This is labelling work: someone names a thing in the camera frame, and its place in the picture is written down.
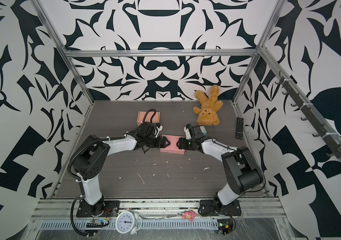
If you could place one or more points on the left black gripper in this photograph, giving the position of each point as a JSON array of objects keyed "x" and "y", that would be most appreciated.
[{"x": 160, "y": 142}]

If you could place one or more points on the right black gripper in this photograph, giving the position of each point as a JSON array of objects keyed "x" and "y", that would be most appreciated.
[{"x": 182, "y": 143}]

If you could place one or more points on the pink cardboard box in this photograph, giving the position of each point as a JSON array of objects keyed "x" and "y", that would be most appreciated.
[{"x": 172, "y": 149}]

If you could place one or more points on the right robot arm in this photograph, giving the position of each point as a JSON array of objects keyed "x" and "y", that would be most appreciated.
[{"x": 242, "y": 172}]

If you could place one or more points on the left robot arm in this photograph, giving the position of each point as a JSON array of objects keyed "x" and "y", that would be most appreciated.
[{"x": 88, "y": 160}]

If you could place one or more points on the small teal alarm clock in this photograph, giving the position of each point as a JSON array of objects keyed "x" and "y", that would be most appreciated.
[{"x": 203, "y": 130}]

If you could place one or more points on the brown teddy bear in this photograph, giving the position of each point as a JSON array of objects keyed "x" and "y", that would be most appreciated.
[{"x": 207, "y": 113}]

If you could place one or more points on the black remote control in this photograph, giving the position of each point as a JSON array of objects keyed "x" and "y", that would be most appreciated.
[{"x": 239, "y": 128}]

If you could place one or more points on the small pink toy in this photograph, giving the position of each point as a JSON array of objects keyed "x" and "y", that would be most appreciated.
[{"x": 189, "y": 215}]

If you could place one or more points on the white round alarm clock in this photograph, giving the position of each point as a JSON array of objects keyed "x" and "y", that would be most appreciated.
[{"x": 128, "y": 222}]

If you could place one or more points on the right green circuit board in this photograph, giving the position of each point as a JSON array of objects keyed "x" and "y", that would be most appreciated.
[{"x": 226, "y": 228}]

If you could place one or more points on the green circuit board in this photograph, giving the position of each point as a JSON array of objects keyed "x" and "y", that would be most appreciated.
[
  {"x": 226, "y": 228},
  {"x": 95, "y": 224}
]

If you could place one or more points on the left green circuit board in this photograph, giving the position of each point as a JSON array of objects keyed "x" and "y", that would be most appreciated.
[{"x": 95, "y": 224}]

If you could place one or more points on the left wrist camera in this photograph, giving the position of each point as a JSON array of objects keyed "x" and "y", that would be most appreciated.
[{"x": 157, "y": 129}]

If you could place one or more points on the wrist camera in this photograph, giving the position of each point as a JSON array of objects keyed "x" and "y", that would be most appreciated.
[
  {"x": 187, "y": 133},
  {"x": 157, "y": 129}
]

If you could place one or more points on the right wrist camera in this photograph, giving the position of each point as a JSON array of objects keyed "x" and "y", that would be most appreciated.
[{"x": 187, "y": 133}]

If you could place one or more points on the black wall hook rail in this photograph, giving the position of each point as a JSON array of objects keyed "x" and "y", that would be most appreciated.
[{"x": 312, "y": 115}]

